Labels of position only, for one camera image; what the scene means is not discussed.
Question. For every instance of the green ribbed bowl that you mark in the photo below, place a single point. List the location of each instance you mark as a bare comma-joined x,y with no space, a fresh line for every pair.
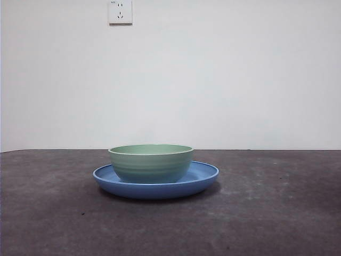
152,168

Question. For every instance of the blue plate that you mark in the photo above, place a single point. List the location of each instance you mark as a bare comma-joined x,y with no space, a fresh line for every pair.
157,190

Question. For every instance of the white wall socket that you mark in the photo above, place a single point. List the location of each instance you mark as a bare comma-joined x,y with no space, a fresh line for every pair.
120,13

